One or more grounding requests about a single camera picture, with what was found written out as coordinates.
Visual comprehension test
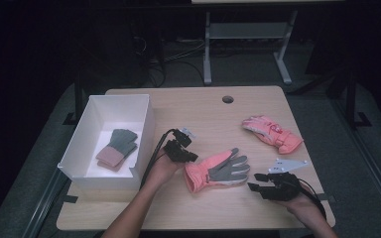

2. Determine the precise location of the bundle of floor cables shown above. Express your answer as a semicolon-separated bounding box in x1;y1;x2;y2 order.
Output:
132;33;206;88

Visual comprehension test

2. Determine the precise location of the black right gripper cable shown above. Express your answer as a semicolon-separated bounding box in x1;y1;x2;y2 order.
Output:
296;178;328;221

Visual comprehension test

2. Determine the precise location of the pink glove with grey palm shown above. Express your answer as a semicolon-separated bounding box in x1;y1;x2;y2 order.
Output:
183;147;251;194

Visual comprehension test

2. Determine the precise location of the person's left hand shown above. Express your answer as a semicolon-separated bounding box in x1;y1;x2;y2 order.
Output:
143;148;184;193

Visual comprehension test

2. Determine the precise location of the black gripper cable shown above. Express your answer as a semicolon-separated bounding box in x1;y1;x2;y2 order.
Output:
140;128;177;190
296;178;328;221

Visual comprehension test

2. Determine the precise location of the grey metal stand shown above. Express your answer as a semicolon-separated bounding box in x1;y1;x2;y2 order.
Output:
202;9;300;86

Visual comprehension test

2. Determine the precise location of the black stand leg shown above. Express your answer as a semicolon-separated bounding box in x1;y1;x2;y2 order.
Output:
62;73;84;126
325;65;373;129

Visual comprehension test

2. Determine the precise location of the white storage box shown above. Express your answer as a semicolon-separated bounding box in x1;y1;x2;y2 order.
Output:
57;93;156;191

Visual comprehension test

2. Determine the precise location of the pink padded ski glove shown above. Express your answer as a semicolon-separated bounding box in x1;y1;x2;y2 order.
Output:
241;114;305;156

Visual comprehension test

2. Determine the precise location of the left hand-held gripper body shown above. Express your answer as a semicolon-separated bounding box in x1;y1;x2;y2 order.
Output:
163;126;198;163

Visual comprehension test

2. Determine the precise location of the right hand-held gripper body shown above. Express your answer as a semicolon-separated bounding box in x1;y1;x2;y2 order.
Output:
262;158;309;202

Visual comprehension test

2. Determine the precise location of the person's right hand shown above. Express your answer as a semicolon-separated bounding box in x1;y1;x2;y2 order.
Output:
273;182;325;223

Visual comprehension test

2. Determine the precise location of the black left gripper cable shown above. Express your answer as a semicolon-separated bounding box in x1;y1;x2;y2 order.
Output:
140;128;177;190

